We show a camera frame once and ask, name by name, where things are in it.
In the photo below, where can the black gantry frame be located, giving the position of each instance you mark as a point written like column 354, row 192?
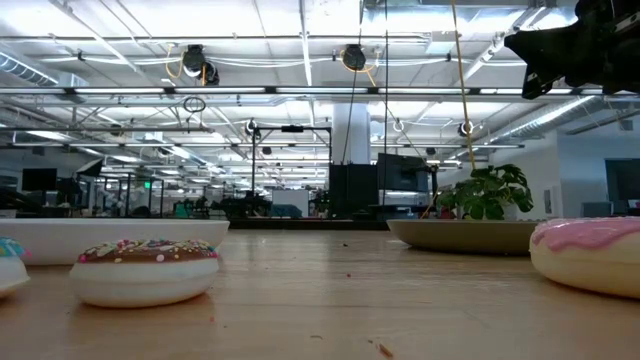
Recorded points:
column 253, row 165

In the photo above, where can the chocolate sprinkled donut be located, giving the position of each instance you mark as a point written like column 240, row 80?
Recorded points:
column 145, row 280

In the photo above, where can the long ceiling light bar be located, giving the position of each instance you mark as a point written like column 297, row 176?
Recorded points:
column 220, row 90

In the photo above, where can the tan round plate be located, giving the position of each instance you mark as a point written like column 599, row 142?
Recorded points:
column 460, row 237

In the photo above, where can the orange crumb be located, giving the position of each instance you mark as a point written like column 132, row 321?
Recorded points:
column 385, row 350

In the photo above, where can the pink frosted donut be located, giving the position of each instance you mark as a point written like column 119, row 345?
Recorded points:
column 585, row 265

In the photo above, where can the white building pillar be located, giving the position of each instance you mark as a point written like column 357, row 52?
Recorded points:
column 350, row 132

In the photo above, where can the silver air duct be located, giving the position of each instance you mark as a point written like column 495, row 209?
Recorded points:
column 400, row 17

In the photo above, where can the green potted plant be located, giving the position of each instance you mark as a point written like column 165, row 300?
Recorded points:
column 487, row 195

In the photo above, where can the white round plate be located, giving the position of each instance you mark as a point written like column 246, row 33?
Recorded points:
column 125, row 232

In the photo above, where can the black computer monitor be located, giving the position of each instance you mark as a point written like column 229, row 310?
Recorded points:
column 39, row 179

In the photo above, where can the small blue frosted donut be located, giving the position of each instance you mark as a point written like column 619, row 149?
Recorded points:
column 10, row 272

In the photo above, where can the black cabinet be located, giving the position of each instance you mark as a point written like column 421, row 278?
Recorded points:
column 352, row 190

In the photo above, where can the grey box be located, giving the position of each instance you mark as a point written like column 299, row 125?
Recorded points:
column 597, row 209

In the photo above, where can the white board panel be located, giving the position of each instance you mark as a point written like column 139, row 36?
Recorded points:
column 290, row 202

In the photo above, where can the black lamp shade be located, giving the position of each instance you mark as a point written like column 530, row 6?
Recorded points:
column 91, row 167

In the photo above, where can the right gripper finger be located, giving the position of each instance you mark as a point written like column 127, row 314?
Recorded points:
column 545, row 47
column 542, row 82

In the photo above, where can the dark office machine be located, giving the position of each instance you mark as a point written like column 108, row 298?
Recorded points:
column 400, row 172

